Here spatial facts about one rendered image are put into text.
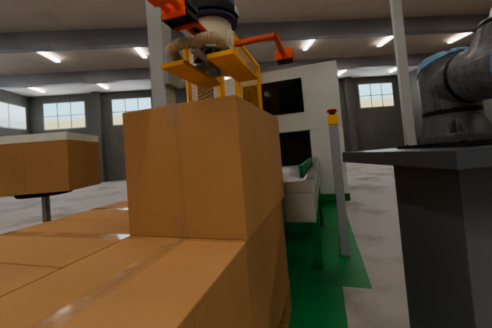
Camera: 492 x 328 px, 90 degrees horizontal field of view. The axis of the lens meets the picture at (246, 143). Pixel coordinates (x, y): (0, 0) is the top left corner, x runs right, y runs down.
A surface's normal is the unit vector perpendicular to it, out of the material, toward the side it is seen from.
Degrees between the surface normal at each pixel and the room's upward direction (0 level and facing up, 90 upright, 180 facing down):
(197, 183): 90
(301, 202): 90
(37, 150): 90
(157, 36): 90
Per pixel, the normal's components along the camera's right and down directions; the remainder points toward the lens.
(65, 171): 0.06, -0.04
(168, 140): -0.32, -0.01
